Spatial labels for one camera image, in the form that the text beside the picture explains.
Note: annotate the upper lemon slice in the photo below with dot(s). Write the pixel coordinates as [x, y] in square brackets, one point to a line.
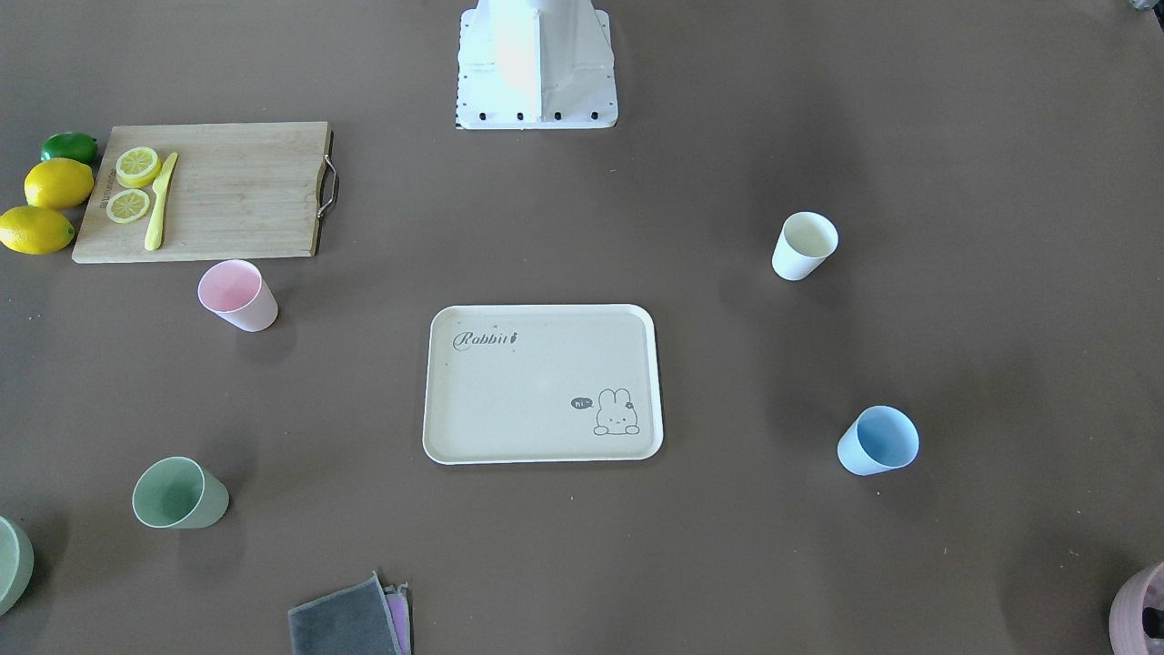
[138, 167]

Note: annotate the lower yellow lemon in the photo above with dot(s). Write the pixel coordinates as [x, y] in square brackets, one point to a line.
[35, 230]

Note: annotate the blue cup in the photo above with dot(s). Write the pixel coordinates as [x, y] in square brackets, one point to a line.
[881, 439]

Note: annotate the green lime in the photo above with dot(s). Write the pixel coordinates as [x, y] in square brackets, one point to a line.
[77, 146]

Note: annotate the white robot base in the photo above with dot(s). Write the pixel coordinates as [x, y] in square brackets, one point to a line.
[535, 65]

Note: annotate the pink container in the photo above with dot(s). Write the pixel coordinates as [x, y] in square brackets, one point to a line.
[1135, 614]

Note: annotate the purple cloth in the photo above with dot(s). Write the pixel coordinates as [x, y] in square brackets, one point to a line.
[398, 604]

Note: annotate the cream rabbit tray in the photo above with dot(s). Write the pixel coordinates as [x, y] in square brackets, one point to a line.
[541, 383]

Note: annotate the yellow plastic knife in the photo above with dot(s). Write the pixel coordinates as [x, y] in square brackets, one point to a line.
[155, 230]

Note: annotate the green bowl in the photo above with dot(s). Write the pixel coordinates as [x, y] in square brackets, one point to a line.
[17, 562]

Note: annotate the wooden cutting board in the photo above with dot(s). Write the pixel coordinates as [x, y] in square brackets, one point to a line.
[244, 190]

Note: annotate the yellow lemon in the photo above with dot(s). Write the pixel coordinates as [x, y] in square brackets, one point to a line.
[58, 183]
[35, 230]

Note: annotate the green cup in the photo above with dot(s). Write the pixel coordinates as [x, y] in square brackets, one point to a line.
[178, 493]

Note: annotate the lemon slice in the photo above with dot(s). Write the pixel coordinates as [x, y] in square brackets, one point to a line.
[128, 206]
[138, 167]

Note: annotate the upper yellow lemon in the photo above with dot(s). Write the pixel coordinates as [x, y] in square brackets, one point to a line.
[58, 183]

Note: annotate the pink cup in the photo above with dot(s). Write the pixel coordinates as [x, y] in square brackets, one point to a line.
[237, 292]

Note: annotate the grey cloth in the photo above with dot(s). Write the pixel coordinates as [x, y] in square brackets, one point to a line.
[354, 620]

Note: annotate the white cup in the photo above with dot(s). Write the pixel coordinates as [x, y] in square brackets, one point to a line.
[806, 239]

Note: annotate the lower lemon slice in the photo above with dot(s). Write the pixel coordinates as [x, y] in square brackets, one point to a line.
[128, 206]

